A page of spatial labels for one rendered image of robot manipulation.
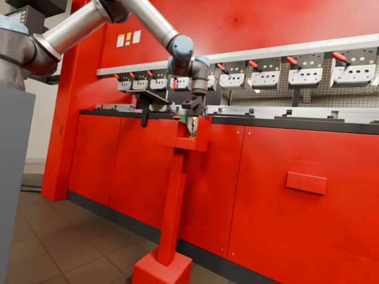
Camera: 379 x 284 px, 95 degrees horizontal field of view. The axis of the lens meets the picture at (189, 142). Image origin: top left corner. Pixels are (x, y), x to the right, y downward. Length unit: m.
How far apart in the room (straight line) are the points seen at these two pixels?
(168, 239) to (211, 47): 1.21
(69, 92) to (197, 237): 1.67
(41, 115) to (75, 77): 2.14
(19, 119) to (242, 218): 1.02
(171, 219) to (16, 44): 0.86
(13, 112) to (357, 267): 1.38
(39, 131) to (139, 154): 2.92
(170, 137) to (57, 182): 1.44
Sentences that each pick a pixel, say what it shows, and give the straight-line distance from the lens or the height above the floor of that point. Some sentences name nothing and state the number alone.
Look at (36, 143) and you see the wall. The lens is 4.09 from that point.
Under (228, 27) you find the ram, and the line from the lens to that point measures 1.42.
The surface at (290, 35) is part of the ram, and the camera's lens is 1.29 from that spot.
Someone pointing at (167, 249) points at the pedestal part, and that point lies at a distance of 0.94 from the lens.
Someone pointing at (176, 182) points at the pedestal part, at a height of 0.50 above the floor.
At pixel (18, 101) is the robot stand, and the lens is 0.79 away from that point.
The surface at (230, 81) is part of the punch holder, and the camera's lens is 1.21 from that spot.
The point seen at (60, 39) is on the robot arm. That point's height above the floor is 1.02.
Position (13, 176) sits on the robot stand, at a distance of 0.81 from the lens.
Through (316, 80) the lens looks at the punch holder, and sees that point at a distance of 1.17.
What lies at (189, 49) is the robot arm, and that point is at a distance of 0.70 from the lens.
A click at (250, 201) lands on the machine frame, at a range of 1.01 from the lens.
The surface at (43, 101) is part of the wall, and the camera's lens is 4.09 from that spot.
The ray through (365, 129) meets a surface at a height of 0.85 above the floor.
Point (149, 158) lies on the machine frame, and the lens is 1.27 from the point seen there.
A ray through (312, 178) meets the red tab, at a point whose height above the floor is 0.61.
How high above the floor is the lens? 0.68
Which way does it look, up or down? 1 degrees up
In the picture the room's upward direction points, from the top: 8 degrees clockwise
